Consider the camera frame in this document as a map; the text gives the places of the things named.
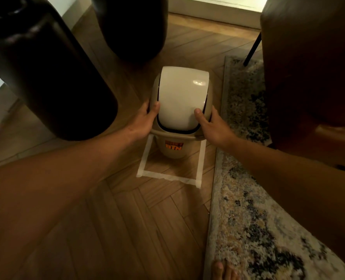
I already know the person's right hand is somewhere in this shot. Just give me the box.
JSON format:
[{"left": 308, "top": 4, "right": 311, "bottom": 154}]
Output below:
[{"left": 193, "top": 106, "right": 237, "bottom": 149}]

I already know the person's left hand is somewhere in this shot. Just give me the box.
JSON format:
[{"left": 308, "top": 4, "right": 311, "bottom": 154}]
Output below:
[{"left": 127, "top": 100, "right": 161, "bottom": 140}]

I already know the beige dust bin body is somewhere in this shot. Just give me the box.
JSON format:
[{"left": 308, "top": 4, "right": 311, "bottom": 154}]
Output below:
[{"left": 155, "top": 134, "right": 204, "bottom": 159}]

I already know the beige lid with white flap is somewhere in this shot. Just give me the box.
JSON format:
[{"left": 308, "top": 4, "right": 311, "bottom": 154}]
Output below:
[{"left": 149, "top": 66, "right": 213, "bottom": 141}]

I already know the white tape square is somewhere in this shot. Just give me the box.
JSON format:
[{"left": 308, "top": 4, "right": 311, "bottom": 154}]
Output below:
[{"left": 136, "top": 134, "right": 207, "bottom": 189}]

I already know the person's right forearm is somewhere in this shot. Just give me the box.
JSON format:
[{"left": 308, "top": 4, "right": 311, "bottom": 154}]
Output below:
[{"left": 225, "top": 136, "right": 345, "bottom": 269}]

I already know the person's left forearm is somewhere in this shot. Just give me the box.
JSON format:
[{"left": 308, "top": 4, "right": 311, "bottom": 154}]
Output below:
[{"left": 0, "top": 128, "right": 141, "bottom": 280}]

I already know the person's right foot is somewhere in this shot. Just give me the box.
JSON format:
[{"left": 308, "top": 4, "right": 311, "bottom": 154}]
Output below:
[{"left": 212, "top": 259, "right": 240, "bottom": 280}]

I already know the thin black chair leg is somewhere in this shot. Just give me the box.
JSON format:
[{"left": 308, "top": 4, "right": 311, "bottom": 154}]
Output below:
[{"left": 243, "top": 32, "right": 262, "bottom": 67}]

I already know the patterned grey rug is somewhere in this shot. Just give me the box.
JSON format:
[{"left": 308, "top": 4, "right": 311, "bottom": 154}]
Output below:
[{"left": 203, "top": 56, "right": 345, "bottom": 280}]

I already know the brown leather chair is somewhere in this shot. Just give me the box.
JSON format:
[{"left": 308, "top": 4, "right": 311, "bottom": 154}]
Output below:
[{"left": 260, "top": 0, "right": 345, "bottom": 172}]

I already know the round black pedestal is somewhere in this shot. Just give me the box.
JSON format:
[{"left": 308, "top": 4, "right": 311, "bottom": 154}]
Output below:
[{"left": 90, "top": 0, "right": 169, "bottom": 62}]

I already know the tall black cylindrical pedestal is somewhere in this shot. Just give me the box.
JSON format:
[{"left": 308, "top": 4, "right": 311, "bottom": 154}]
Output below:
[{"left": 0, "top": 0, "right": 119, "bottom": 141}]

